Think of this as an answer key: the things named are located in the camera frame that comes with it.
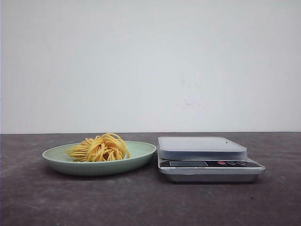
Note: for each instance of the yellow vermicelli noodle bundle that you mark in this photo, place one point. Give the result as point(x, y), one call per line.
point(107, 147)

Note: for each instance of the silver digital kitchen scale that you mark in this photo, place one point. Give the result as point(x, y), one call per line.
point(206, 160)

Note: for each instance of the light green round plate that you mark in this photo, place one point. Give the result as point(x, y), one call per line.
point(141, 153)

